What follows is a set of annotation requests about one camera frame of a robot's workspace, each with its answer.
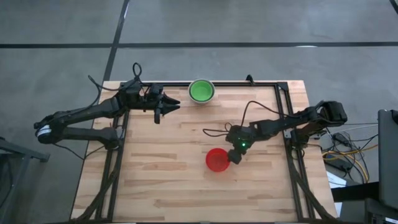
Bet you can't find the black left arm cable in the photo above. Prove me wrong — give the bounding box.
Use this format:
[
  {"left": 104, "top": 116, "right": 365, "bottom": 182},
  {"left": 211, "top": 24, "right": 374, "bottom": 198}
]
[{"left": 88, "top": 62, "right": 147, "bottom": 94}]

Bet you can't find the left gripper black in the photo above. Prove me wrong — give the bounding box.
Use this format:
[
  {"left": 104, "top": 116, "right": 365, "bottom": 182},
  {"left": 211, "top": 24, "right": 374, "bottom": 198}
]
[{"left": 142, "top": 83, "right": 182, "bottom": 124}]

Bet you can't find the black power brick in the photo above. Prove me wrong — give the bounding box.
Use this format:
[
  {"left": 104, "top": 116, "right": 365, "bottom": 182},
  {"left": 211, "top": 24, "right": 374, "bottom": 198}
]
[{"left": 325, "top": 157, "right": 353, "bottom": 172}]

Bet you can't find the white paper sheet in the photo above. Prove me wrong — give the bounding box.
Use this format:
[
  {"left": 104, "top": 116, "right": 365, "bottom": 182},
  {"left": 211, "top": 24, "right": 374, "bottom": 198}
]
[{"left": 326, "top": 171, "right": 343, "bottom": 189}]

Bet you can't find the black metal stand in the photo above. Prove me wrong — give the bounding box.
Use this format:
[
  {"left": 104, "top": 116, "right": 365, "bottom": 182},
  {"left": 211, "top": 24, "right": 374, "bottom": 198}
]
[{"left": 0, "top": 136, "right": 50, "bottom": 224}]

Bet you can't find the black aluminium table frame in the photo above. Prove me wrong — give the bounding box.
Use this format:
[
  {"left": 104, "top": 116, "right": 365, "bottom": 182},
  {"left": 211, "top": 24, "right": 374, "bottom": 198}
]
[{"left": 70, "top": 81, "right": 338, "bottom": 223}]

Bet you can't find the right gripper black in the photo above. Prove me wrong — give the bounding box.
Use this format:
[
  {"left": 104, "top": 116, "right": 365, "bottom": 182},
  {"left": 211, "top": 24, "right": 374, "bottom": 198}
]
[{"left": 226, "top": 124, "right": 254, "bottom": 165}]

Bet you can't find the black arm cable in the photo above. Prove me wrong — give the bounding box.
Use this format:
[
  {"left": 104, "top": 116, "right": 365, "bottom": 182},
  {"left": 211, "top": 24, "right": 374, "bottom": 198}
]
[
  {"left": 202, "top": 100, "right": 301, "bottom": 138},
  {"left": 88, "top": 62, "right": 147, "bottom": 94}
]

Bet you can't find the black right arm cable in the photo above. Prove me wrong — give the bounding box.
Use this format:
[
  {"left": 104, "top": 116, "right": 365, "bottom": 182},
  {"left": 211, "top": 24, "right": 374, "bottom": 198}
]
[{"left": 202, "top": 100, "right": 301, "bottom": 138}]

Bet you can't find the green plastic bowl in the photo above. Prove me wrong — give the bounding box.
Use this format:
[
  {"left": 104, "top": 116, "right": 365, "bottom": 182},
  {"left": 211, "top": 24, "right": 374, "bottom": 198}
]
[{"left": 190, "top": 80, "right": 214, "bottom": 103}]

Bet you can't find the white ceramic bowl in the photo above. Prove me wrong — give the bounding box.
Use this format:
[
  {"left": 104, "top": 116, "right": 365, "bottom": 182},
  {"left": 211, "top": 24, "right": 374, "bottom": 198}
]
[{"left": 187, "top": 78, "right": 216, "bottom": 105}]

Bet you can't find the bundle of cables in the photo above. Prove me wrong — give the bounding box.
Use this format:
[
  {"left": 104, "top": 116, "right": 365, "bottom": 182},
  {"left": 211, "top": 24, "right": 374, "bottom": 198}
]
[{"left": 322, "top": 143, "right": 379, "bottom": 184}]

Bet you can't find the red plastic bowl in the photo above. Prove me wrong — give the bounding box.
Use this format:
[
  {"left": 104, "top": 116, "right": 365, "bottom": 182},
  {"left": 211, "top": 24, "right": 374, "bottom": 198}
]
[{"left": 205, "top": 147, "right": 232, "bottom": 173}]

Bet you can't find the black monitor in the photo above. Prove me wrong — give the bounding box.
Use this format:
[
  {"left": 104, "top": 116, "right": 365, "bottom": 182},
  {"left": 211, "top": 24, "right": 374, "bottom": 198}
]
[{"left": 377, "top": 108, "right": 398, "bottom": 210}]

